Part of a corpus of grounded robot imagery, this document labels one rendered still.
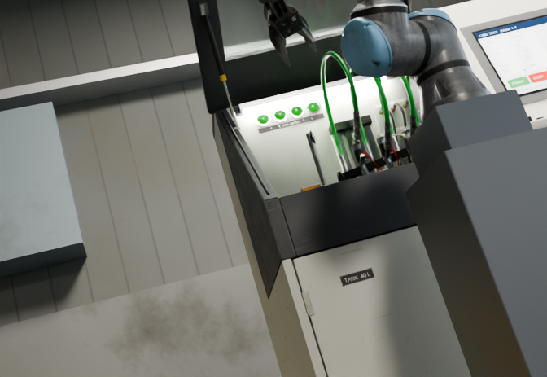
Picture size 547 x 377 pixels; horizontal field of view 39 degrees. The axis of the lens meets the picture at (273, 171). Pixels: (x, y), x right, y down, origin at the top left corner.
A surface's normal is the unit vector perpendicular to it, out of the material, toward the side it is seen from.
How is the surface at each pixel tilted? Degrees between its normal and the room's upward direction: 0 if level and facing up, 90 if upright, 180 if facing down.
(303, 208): 90
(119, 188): 90
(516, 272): 90
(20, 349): 90
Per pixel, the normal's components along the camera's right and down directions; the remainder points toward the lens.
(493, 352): -0.95, 0.21
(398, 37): 0.48, -0.08
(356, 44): -0.83, 0.22
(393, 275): 0.07, -0.32
